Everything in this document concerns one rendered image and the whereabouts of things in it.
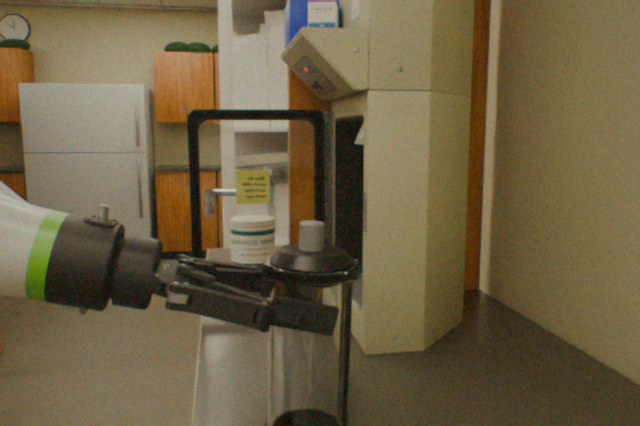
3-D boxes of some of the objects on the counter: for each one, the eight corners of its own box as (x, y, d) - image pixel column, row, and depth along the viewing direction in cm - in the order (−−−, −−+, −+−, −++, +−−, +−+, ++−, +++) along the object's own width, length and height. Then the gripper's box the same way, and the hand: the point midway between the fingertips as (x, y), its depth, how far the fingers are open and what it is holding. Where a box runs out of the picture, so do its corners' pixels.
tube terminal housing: (431, 297, 137) (440, -34, 126) (494, 346, 106) (514, -90, 95) (330, 302, 133) (331, -40, 122) (365, 355, 101) (371, -101, 90)
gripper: (105, 256, 48) (358, 304, 52) (139, 217, 69) (317, 254, 73) (88, 340, 48) (339, 379, 53) (126, 276, 69) (303, 308, 74)
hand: (305, 303), depth 63 cm, fingers closed on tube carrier, 9 cm apart
